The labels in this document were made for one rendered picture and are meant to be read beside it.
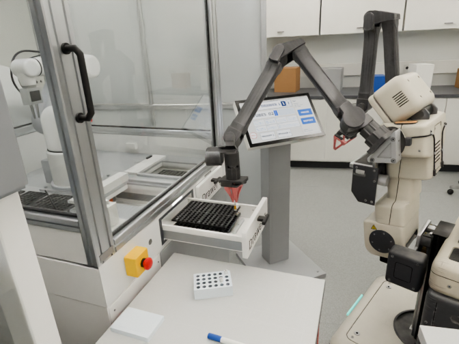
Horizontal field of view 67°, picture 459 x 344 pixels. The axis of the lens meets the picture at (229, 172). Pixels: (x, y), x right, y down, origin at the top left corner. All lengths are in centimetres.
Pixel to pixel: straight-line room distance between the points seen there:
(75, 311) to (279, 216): 149
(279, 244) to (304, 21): 282
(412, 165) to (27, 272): 127
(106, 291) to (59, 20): 74
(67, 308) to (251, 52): 223
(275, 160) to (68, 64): 153
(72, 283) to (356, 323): 125
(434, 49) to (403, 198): 367
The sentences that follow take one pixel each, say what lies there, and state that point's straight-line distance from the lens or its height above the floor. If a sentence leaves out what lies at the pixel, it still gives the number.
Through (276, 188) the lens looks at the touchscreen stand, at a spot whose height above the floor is 62.
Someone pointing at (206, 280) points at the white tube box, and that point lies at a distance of 119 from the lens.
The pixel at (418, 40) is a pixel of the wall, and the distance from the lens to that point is 499.
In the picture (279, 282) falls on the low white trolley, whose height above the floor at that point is 76.
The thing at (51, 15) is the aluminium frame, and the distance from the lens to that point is 94.
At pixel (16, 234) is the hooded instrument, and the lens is 56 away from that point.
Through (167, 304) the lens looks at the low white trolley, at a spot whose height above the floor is 76.
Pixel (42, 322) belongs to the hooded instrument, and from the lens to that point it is 64.
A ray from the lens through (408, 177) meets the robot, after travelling 148.
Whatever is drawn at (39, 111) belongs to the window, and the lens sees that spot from 101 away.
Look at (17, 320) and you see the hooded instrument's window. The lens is 59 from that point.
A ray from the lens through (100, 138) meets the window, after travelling 104.
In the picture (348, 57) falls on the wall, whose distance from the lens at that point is 486.
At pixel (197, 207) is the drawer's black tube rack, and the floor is 90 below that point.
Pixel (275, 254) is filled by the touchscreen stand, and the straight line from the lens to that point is 252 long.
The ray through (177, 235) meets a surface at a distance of 133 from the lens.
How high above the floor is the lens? 153
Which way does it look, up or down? 21 degrees down
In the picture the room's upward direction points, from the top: 3 degrees counter-clockwise
